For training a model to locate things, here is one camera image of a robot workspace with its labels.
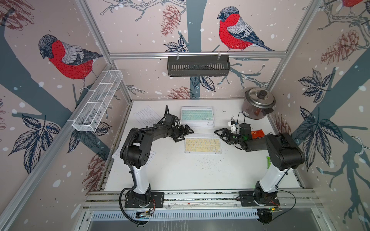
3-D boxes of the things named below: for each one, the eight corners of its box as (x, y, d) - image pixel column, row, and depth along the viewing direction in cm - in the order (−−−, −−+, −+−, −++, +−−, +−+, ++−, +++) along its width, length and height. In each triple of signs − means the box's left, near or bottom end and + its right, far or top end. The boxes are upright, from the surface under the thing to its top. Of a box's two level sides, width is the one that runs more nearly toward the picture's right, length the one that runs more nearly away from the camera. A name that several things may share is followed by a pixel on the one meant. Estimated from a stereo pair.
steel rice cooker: (240, 117, 110) (248, 99, 94) (241, 105, 119) (250, 86, 103) (264, 123, 107) (277, 105, 90) (264, 110, 115) (276, 91, 99)
